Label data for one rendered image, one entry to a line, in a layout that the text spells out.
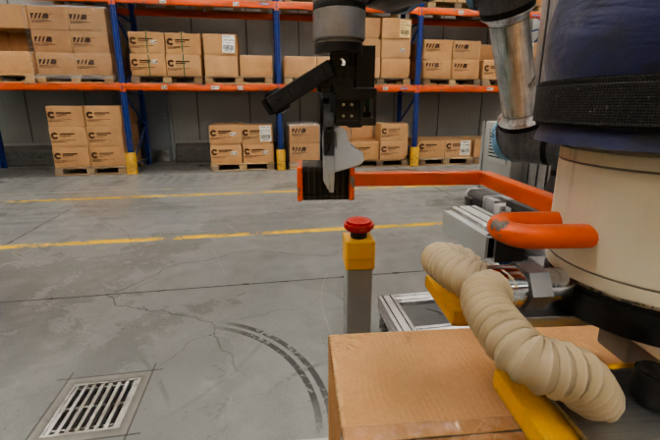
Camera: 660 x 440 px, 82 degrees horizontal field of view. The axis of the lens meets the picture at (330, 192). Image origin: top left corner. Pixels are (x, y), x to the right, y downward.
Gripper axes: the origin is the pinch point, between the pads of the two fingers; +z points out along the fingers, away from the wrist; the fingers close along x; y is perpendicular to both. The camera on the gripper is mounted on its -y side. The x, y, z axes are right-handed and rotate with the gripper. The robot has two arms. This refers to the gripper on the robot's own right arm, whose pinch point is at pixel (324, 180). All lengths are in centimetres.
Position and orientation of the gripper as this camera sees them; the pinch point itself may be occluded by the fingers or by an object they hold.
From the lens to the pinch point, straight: 59.6
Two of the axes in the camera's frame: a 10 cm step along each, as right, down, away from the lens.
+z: 0.0, 9.7, 2.4
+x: -0.8, -2.4, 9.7
